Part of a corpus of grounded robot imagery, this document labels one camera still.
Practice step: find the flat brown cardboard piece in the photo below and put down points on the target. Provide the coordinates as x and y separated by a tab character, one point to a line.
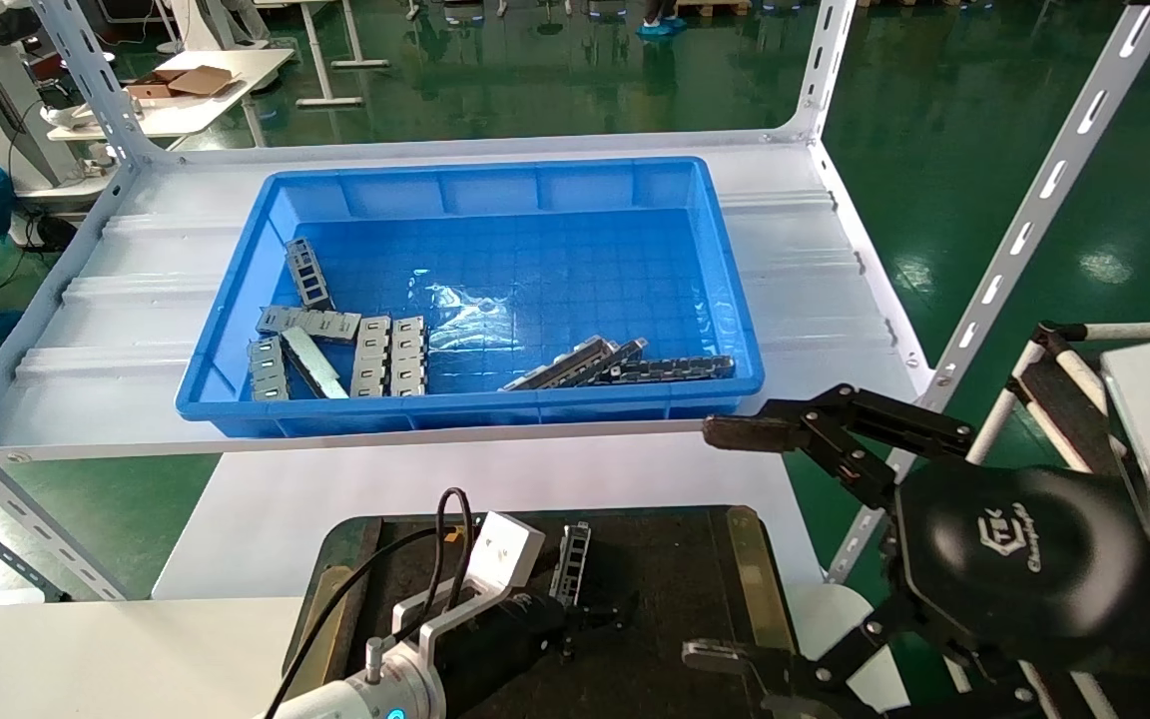
201	80

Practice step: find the grey metal channel part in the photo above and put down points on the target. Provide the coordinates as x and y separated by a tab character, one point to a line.
268	371
565	364
407	357
675	369
370	357
315	364
572	564
308	275
310	323
625	355

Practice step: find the white tubular frame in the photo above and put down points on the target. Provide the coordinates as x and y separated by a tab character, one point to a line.
1006	399

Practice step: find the grey slotted metal rack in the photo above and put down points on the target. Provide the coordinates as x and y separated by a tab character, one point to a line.
835	300

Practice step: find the white desk pedestal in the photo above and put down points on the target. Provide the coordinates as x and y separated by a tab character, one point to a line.
327	101

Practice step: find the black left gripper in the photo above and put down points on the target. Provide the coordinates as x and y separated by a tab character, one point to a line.
500	649

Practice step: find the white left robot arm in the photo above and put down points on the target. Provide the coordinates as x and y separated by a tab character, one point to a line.
355	699

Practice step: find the large blue plastic bin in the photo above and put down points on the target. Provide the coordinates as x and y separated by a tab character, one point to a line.
555	260

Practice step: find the white rounded side table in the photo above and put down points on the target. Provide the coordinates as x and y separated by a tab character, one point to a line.
825	619
86	659

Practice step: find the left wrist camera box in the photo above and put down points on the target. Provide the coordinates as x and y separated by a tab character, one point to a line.
507	549

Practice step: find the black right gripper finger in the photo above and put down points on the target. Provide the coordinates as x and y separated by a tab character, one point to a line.
725	656
755	434

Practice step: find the person with blue shoe covers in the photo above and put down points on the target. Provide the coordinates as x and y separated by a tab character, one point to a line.
657	28

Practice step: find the white desk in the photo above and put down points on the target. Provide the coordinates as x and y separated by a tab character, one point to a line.
186	112

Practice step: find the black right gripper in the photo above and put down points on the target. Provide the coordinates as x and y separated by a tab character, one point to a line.
1024	559

